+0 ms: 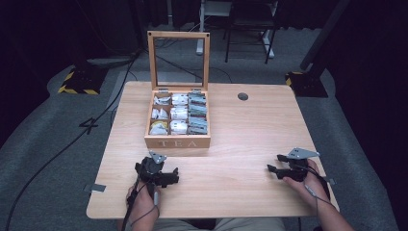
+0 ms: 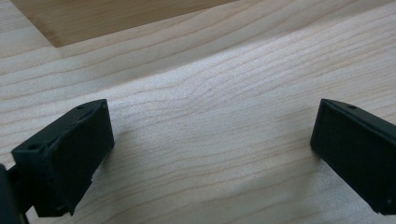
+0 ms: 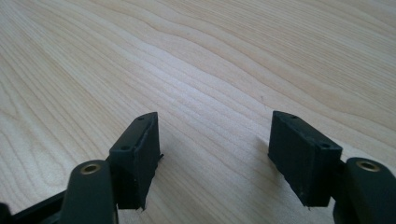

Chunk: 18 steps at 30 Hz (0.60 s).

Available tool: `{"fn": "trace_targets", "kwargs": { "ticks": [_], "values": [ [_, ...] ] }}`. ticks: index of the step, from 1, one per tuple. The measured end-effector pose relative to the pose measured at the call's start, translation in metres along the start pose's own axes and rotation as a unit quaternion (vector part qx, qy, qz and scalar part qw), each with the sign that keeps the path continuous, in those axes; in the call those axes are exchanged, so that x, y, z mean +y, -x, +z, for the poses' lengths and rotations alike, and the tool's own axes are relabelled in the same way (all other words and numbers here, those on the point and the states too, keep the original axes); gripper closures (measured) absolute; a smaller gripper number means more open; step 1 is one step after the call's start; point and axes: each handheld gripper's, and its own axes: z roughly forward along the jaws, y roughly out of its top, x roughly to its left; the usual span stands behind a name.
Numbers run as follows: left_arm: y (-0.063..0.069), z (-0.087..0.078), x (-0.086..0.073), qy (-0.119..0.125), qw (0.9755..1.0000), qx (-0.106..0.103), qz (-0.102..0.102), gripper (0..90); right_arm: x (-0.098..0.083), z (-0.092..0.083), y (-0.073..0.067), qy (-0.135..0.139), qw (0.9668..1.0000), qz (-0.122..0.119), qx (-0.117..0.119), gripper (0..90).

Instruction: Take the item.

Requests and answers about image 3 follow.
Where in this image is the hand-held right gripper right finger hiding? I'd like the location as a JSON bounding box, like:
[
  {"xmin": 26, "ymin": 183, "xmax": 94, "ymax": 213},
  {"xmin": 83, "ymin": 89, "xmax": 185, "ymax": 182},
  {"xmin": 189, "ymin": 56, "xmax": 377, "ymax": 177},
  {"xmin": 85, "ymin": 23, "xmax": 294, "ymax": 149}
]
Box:
[{"xmin": 267, "ymin": 110, "xmax": 346, "ymax": 208}]

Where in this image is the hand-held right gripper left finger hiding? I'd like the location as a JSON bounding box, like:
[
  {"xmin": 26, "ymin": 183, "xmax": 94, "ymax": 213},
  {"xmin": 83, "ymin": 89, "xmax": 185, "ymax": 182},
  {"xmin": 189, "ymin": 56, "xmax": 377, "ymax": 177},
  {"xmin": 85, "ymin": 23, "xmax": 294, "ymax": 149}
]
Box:
[{"xmin": 107, "ymin": 111, "xmax": 164, "ymax": 211}]

